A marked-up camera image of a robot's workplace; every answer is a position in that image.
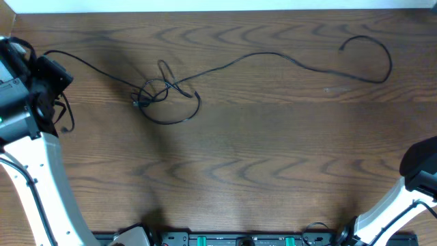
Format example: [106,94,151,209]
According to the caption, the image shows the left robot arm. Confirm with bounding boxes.
[1,37,152,246]

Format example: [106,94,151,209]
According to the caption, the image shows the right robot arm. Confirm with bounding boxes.
[333,137,436,246]

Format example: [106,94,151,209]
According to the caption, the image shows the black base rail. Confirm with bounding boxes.
[91,232,419,246]

